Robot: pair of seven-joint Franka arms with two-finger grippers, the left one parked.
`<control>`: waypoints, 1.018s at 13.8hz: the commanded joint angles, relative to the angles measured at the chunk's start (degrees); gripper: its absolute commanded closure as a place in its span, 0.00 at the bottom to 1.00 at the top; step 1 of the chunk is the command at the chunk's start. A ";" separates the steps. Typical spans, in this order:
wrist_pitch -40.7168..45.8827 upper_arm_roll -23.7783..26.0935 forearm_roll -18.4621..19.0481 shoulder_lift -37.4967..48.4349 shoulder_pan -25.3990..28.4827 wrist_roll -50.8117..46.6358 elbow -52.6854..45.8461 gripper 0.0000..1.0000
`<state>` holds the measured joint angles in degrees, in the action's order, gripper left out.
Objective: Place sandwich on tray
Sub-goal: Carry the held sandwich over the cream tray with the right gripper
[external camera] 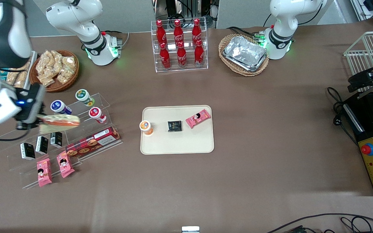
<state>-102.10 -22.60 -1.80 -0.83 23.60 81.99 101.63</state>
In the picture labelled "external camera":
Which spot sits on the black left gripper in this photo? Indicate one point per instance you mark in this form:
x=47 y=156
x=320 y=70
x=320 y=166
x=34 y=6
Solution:
x=362 y=78

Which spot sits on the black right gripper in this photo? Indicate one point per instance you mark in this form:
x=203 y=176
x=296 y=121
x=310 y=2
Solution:
x=31 y=104

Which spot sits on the triangle sandwich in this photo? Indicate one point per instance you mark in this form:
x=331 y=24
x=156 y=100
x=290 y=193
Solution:
x=60 y=122

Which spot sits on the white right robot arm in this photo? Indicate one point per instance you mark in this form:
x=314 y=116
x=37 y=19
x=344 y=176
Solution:
x=76 y=16

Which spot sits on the aluminium foil tray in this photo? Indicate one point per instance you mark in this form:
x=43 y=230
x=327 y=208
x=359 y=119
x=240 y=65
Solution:
x=244 y=53

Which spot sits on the cream plastic tray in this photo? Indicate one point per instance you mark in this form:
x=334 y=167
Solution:
x=186 y=142

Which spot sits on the small black carton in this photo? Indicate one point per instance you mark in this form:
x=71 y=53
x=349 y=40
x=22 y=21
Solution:
x=56 y=138
x=41 y=145
x=28 y=151

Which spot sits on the blue lid cup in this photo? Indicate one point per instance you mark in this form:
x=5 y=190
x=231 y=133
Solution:
x=60 y=107

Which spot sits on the tan cracker pack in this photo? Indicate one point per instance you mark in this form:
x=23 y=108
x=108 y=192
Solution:
x=19 y=79

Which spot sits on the brown wicker basket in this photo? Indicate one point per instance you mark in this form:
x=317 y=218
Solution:
x=57 y=86

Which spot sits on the clear bag fried snacks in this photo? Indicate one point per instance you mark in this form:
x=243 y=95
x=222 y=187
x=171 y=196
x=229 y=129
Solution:
x=53 y=57
x=42 y=64
x=66 y=69
x=46 y=80

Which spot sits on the black machine yellow panel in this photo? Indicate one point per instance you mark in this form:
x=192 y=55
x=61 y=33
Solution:
x=367 y=129

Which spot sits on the clear acrylic tiered stand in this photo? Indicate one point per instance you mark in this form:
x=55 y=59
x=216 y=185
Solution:
x=76 y=132

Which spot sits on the pink snack packet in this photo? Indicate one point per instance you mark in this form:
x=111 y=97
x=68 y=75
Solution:
x=44 y=172
x=65 y=164
x=198 y=118

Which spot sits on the white rectangular dish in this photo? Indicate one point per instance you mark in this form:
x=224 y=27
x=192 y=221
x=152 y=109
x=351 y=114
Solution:
x=33 y=68

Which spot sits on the green lid cup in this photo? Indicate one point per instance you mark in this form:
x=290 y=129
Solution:
x=84 y=97

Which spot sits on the red cookie box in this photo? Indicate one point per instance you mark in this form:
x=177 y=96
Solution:
x=92 y=142

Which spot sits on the red emergency stop button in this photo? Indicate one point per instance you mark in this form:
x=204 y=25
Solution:
x=367 y=149

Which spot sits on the red lid cup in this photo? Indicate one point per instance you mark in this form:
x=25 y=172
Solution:
x=96 y=114

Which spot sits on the light wicker basket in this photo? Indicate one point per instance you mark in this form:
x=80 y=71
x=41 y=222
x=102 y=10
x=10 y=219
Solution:
x=254 y=72

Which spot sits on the orange lid cup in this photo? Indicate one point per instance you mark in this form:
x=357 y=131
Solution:
x=146 y=127

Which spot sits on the black snack packet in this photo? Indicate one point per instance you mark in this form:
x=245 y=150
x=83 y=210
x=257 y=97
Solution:
x=175 y=126

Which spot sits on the red cola bottle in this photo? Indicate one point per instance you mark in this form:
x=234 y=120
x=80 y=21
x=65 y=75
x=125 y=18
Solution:
x=160 y=32
x=196 y=30
x=182 y=56
x=178 y=31
x=199 y=55
x=165 y=57

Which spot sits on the clear acrylic bottle rack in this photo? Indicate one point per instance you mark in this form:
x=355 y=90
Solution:
x=206 y=48

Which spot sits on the small white box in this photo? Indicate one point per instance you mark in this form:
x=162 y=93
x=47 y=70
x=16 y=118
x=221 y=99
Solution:
x=190 y=229

